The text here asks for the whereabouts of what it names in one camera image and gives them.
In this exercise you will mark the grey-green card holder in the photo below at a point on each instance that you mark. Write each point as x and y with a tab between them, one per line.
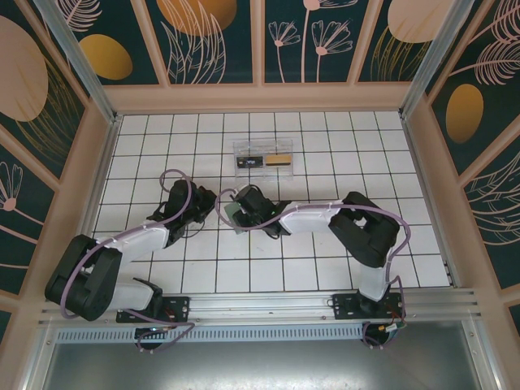
230	213

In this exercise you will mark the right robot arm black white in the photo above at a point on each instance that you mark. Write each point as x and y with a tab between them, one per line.
308	221

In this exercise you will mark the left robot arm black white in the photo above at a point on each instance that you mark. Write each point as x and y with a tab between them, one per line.
150	240

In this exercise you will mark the black credit card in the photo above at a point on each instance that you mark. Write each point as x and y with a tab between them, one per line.
250	162

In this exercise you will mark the gold credit card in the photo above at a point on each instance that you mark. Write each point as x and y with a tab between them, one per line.
278	161

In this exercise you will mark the clear acrylic box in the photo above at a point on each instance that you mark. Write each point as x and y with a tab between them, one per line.
264	146

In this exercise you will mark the grey metal sheet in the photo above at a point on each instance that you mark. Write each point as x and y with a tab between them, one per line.
260	365

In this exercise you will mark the small green connector board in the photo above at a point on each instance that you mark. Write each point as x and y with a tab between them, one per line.
392	327

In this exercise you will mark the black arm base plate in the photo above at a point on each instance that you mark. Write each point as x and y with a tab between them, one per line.
345	308
180	309

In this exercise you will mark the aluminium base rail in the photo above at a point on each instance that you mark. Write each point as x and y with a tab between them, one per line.
260	304

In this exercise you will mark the aluminium side rail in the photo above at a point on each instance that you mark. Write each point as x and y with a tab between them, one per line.
424	183
104	162

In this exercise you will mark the aluminium corner post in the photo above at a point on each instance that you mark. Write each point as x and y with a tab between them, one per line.
428	61
87	69

